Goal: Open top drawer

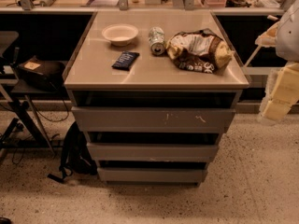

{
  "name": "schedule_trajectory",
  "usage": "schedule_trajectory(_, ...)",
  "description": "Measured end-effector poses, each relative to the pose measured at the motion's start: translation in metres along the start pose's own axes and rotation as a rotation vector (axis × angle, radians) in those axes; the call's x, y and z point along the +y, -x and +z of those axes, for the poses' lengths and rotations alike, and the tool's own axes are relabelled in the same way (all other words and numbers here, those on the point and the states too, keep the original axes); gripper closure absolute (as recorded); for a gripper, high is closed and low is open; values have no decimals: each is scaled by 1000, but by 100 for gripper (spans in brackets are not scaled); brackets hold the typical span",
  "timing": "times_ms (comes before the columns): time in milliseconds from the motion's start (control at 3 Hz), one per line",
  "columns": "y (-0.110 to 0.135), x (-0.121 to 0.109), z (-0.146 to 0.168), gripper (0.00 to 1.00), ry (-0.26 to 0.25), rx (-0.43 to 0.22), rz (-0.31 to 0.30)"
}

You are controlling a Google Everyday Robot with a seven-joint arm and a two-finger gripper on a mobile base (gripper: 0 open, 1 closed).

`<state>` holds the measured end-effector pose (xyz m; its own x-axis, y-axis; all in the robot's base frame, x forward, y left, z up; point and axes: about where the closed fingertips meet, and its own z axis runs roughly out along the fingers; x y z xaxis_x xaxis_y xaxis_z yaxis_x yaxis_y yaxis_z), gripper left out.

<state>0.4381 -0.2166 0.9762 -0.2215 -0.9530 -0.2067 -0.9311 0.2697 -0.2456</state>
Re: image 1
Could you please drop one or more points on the black folding stand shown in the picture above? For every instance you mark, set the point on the black folding stand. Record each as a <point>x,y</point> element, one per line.
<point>37,130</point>

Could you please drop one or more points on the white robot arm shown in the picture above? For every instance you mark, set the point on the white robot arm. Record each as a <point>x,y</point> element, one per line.
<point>287,40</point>

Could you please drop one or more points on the black bag on stand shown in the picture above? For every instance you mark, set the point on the black bag on stand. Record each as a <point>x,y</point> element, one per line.
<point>43,75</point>

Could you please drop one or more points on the grey middle drawer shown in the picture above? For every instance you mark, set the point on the grey middle drawer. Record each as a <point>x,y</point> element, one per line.
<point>142,152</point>

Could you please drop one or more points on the grey drawer cabinet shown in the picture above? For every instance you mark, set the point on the grey drawer cabinet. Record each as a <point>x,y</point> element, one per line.
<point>151,82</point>

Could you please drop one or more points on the crushed green soda can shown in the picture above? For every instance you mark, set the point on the crushed green soda can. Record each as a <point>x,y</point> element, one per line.
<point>156,41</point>

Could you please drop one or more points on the white cane with grip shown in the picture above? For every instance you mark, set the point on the white cane with grip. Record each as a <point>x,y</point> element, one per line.
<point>254,53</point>

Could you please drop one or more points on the dark blue snack packet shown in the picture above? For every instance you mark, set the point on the dark blue snack packet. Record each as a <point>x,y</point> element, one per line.
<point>125,61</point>

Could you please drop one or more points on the grey top drawer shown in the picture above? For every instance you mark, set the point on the grey top drawer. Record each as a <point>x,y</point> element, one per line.
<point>153,120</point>

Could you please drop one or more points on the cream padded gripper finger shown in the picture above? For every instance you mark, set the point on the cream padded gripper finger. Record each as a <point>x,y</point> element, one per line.
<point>268,38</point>
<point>281,93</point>

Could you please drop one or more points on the black backpack on floor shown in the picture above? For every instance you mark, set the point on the black backpack on floor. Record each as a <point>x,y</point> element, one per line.
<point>75,156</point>

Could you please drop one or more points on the grey drawer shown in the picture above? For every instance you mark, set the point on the grey drawer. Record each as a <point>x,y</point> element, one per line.
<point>142,152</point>
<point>152,175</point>
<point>153,120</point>

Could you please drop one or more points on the grey bottom drawer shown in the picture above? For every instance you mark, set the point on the grey bottom drawer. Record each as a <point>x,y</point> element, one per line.
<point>152,175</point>

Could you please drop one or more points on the crumpled brown chip bag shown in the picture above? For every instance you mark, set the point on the crumpled brown chip bag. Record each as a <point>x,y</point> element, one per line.
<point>199,51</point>

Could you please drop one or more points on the white paper bowl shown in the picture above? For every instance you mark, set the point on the white paper bowl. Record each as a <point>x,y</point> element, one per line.
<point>120,35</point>

